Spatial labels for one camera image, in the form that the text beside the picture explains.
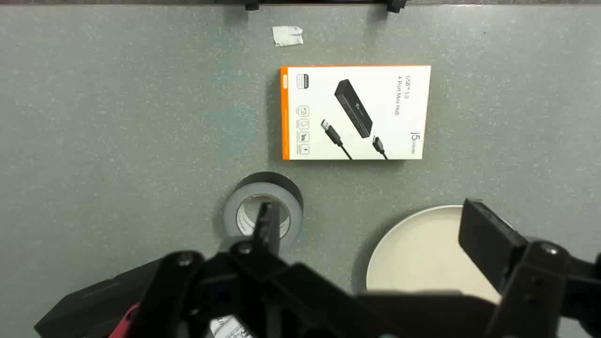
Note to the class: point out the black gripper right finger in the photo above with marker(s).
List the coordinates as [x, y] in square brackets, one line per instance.
[491, 241]

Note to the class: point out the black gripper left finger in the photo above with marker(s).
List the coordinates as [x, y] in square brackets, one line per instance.
[268, 226]

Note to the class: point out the grey tape roll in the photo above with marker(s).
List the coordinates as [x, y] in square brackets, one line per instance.
[238, 209]

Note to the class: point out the beige round plate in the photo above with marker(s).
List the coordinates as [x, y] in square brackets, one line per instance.
[414, 254]

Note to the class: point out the white and orange product box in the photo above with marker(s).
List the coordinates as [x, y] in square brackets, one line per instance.
[364, 114]

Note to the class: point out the small white paper scrap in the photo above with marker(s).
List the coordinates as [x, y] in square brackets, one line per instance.
[288, 37]

